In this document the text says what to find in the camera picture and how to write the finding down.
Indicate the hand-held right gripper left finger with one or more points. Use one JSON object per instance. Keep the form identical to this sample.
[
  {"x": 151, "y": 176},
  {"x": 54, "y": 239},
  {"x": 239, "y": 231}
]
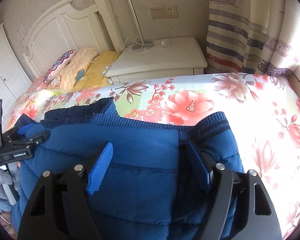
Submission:
[{"x": 101, "y": 167}]

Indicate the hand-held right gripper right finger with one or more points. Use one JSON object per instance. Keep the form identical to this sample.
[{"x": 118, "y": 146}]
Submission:
[{"x": 199, "y": 166}]

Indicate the blue quilted jacket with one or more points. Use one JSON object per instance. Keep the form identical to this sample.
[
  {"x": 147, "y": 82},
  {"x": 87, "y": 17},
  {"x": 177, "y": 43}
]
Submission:
[{"x": 140, "y": 160}]

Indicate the pink floral blanket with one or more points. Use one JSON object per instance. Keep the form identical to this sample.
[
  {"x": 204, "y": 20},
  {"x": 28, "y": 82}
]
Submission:
[{"x": 36, "y": 86}]

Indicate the white wardrobe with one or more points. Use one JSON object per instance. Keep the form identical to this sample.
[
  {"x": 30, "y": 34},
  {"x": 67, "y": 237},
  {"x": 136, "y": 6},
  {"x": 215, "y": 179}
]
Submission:
[{"x": 5, "y": 67}]

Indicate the floral quilt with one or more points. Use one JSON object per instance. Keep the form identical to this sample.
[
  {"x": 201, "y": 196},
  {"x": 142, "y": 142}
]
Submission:
[{"x": 265, "y": 130}]

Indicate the mandala patterned cushion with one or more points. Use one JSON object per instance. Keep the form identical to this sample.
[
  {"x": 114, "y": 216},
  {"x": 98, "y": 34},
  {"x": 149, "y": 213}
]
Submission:
[{"x": 60, "y": 66}]

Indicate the beige textured pillow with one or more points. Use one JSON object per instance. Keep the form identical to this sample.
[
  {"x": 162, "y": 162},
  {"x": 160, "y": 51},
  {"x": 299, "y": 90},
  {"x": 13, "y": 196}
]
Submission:
[{"x": 80, "y": 62}]

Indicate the yellow pillow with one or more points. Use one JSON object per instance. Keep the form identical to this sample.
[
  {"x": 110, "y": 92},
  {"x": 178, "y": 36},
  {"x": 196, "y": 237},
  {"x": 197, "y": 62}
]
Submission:
[{"x": 100, "y": 67}]

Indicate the white nightstand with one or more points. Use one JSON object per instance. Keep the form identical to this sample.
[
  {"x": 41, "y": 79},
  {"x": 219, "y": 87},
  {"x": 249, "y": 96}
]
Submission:
[{"x": 160, "y": 57}]

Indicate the white bed headboard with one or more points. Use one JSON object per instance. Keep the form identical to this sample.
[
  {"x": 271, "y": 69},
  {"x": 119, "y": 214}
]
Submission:
[{"x": 65, "y": 25}]

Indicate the white power adapter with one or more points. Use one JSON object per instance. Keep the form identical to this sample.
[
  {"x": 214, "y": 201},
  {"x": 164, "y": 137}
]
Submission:
[{"x": 166, "y": 43}]

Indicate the striped boat print curtain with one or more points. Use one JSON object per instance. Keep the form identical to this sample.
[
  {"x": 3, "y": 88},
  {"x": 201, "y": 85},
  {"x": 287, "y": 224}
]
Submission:
[{"x": 240, "y": 30}]

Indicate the silver desk lamp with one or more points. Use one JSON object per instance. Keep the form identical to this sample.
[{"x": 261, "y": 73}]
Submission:
[{"x": 136, "y": 17}]

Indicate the beige wall socket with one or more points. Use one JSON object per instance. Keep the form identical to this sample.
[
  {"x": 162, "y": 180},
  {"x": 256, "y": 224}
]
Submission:
[{"x": 170, "y": 11}]

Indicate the beige wall switch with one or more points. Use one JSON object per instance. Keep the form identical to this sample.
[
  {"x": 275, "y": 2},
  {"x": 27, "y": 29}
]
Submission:
[{"x": 157, "y": 13}]

